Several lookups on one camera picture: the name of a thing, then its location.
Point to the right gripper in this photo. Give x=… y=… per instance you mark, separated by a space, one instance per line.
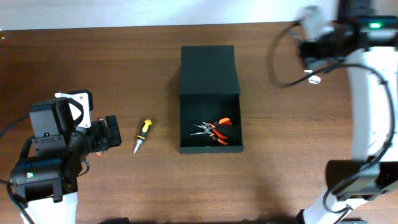
x=314 y=55

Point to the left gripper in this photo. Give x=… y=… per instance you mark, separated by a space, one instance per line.
x=101 y=137

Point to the yellow black stubby screwdriver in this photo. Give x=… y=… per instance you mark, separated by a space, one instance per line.
x=143 y=132

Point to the orange black long-nose pliers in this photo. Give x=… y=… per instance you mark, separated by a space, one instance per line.
x=210 y=128

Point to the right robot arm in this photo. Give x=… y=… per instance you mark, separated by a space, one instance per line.
x=370 y=58

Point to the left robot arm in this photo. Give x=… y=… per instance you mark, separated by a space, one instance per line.
x=44 y=182

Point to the black open cardboard box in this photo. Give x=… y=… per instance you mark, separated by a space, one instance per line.
x=209 y=90

